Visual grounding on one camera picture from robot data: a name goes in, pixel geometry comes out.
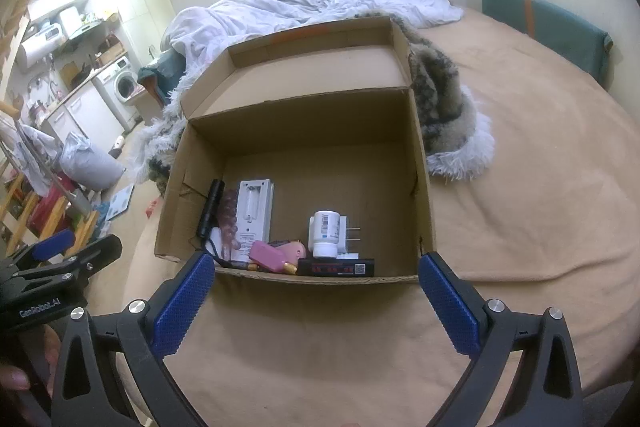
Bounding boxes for white hanging cloth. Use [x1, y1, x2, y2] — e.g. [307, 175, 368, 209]
[19, 123, 62, 188]

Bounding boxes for cardboard box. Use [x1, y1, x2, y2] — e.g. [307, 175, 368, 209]
[152, 14, 437, 286]

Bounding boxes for fuzzy patterned blanket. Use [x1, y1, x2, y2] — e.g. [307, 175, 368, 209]
[129, 8, 497, 198]

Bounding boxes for bright pink case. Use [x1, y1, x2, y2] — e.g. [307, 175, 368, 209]
[249, 240, 285, 274]

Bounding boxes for white kitchen cabinets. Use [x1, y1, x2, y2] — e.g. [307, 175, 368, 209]
[39, 81, 127, 148]

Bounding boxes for pink toy figure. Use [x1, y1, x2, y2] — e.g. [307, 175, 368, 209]
[278, 239, 307, 262]

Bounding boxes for wooden chair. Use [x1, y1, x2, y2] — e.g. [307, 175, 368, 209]
[0, 101, 99, 254]

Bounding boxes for black box with red label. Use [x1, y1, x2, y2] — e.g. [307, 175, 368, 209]
[296, 257, 376, 279]

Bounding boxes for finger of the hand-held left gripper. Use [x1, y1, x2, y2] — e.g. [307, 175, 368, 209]
[0, 228, 77, 276]
[11, 234, 123, 289]

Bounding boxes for person's grey trousers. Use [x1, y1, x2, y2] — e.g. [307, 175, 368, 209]
[582, 379, 639, 427]

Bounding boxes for white washing machine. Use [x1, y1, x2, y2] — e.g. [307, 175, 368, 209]
[96, 56, 142, 118]

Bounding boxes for mauve beaded stick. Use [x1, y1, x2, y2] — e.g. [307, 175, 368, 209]
[219, 188, 242, 260]

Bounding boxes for white pill bottle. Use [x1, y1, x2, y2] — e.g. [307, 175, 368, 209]
[308, 210, 342, 259]

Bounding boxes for person's left hand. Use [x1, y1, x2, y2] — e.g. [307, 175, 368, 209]
[0, 325, 63, 394]

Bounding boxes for white plug adapter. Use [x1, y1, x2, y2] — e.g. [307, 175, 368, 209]
[334, 214, 364, 256]

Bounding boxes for white kitchen appliance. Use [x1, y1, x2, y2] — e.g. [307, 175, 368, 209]
[59, 6, 84, 38]

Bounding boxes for white duvet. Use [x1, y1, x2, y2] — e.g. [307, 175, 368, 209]
[159, 0, 465, 74]

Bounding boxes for white water heater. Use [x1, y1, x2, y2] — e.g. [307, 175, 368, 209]
[16, 26, 67, 74]

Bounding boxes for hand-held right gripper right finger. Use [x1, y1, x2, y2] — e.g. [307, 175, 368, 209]
[418, 251, 586, 427]

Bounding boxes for black flashlight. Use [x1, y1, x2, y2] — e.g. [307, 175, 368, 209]
[196, 179, 224, 239]

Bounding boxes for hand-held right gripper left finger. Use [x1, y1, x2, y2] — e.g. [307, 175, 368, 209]
[49, 250, 217, 427]

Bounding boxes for teal pillow with orange stripe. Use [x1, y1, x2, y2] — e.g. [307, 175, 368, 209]
[136, 51, 187, 106]
[480, 0, 614, 91]

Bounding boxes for light blue bathroom scale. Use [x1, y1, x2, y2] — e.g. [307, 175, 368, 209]
[104, 184, 136, 221]

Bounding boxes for white battery charger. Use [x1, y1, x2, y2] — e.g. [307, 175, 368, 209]
[234, 178, 275, 258]

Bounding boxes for grey stuffed bag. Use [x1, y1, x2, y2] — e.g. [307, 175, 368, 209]
[59, 131, 127, 191]

